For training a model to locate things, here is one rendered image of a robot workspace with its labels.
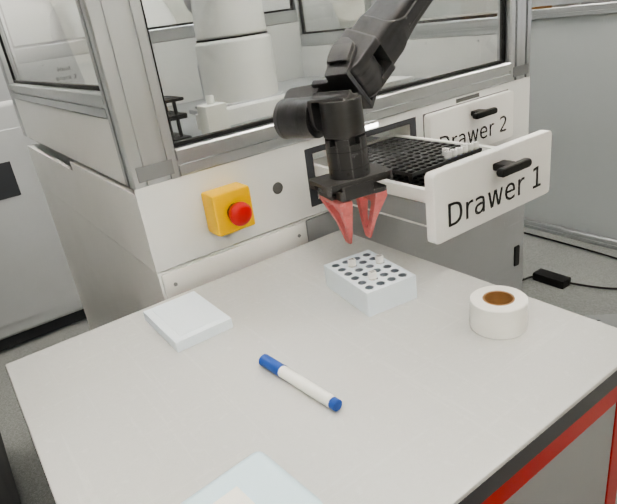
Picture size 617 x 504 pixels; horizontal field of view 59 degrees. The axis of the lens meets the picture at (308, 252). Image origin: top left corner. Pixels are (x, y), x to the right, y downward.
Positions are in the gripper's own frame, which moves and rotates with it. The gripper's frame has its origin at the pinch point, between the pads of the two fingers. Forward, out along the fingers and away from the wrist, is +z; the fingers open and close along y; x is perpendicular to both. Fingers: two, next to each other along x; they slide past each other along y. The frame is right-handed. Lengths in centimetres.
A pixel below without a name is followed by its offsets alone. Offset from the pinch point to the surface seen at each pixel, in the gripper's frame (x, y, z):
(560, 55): -124, -169, 1
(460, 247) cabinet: -37, -45, 28
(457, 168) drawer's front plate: 2.9, -15.9, -6.5
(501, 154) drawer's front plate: 0.7, -26.0, -5.9
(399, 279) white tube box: 6.0, -2.6, 6.0
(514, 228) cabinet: -41, -66, 30
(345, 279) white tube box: 1.1, 3.5, 5.7
